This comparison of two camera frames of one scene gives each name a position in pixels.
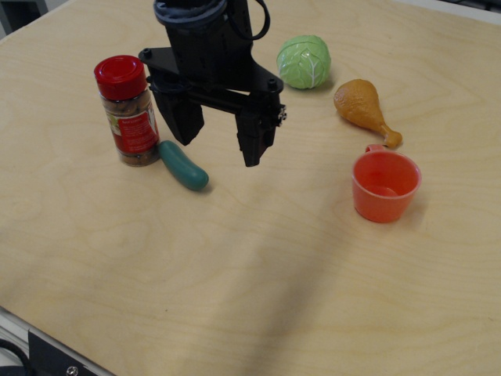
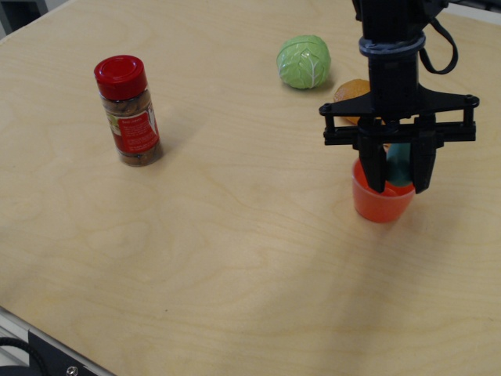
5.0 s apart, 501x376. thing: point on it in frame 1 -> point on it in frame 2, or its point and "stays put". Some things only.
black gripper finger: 255,130 -> 424,142
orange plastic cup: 383,184 stays put
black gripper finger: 183,113 -> 373,146
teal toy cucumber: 194,177 -> 398,164
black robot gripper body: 213,62 -> 396,110
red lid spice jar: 121,81 stays put
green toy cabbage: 304,61 stays put
